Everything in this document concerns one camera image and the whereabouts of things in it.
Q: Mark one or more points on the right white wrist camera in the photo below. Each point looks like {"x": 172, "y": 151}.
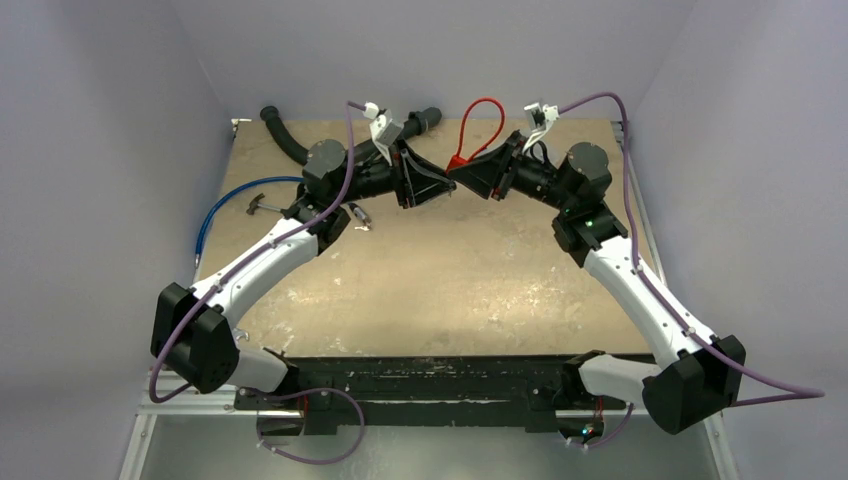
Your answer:
{"x": 541, "y": 118}

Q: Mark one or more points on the small hammer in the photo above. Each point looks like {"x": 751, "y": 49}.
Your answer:
{"x": 257, "y": 203}

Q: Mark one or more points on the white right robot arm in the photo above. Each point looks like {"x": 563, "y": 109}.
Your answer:
{"x": 686, "y": 383}

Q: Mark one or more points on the small silver wrench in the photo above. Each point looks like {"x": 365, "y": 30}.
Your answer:
{"x": 240, "y": 335}

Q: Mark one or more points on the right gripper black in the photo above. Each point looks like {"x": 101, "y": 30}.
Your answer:
{"x": 504, "y": 169}

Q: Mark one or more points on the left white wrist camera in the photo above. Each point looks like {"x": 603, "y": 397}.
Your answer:
{"x": 383, "y": 129}

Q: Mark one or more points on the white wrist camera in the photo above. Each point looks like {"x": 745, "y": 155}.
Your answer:
{"x": 541, "y": 118}
{"x": 383, "y": 129}

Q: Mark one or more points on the aluminium frame rail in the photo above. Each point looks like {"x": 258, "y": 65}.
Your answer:
{"x": 189, "y": 403}

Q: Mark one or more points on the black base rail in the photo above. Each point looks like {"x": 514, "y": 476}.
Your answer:
{"x": 536, "y": 393}

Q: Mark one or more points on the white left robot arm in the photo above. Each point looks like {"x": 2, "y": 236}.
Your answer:
{"x": 194, "y": 326}

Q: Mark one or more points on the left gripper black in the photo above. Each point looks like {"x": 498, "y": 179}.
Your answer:
{"x": 419, "y": 183}

